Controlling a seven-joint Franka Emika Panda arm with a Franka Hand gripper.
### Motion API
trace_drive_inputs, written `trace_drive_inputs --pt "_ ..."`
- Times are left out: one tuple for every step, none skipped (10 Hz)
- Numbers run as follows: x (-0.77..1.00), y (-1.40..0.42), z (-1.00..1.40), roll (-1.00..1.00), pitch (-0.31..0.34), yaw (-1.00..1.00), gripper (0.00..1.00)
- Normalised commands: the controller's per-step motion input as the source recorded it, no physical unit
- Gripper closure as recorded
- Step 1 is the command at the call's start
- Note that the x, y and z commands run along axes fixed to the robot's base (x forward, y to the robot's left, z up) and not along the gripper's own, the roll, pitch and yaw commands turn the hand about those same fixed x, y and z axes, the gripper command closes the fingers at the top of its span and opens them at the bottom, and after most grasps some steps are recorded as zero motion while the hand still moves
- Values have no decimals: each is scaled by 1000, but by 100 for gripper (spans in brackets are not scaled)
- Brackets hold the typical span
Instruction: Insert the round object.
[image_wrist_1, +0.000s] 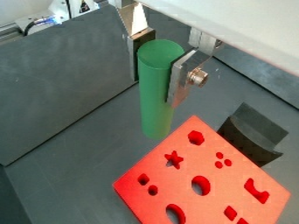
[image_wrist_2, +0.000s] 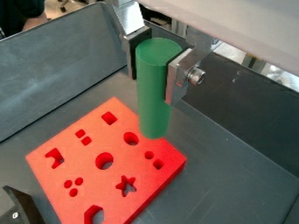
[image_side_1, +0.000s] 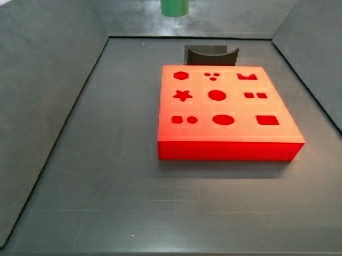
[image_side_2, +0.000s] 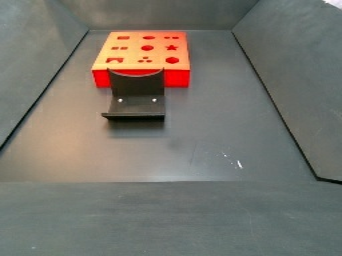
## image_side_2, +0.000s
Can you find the red shape sorter block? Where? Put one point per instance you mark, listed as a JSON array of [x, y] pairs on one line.
[[141, 52]]

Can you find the black curved holder bracket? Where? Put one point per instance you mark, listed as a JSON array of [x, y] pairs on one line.
[[137, 89]]

